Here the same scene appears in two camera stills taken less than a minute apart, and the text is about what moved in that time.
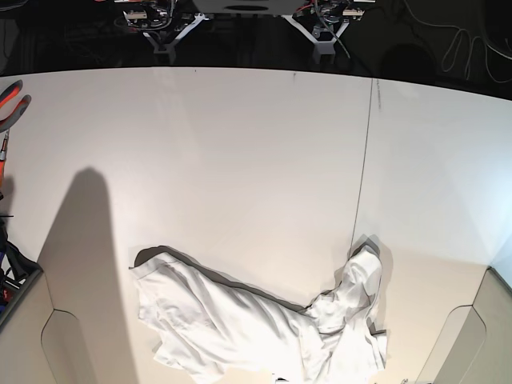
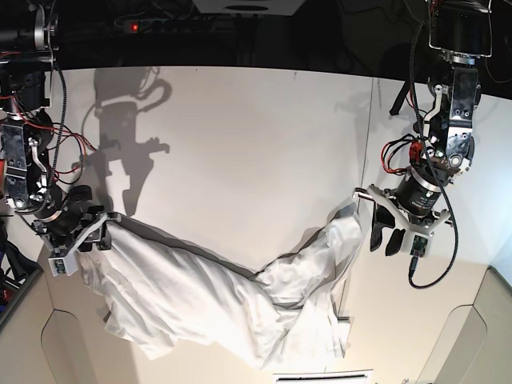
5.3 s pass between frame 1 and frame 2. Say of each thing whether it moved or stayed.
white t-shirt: moved
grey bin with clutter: stayed
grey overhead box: stayed
